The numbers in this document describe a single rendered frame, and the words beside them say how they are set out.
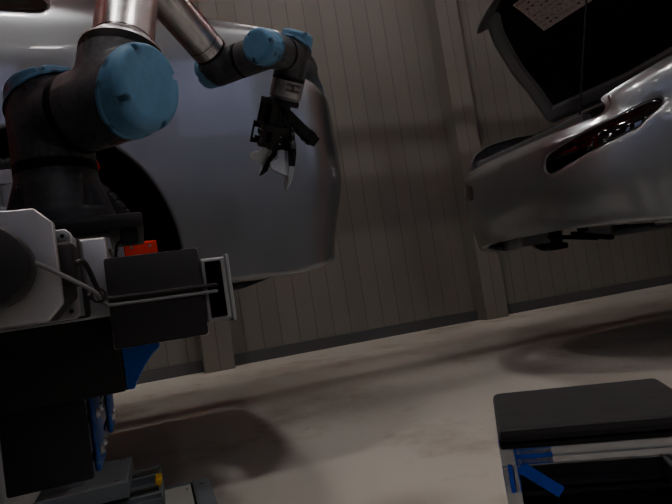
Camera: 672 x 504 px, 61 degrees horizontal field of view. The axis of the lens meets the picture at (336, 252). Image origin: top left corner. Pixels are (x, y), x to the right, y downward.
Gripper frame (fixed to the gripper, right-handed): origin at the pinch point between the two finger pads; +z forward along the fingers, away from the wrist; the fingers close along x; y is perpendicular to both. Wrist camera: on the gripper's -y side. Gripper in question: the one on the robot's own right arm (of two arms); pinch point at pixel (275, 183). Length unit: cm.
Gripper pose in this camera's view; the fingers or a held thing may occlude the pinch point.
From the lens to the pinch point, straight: 142.5
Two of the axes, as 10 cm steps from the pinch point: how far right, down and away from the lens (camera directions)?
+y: -8.3, -0.5, -5.6
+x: 5.2, 3.4, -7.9
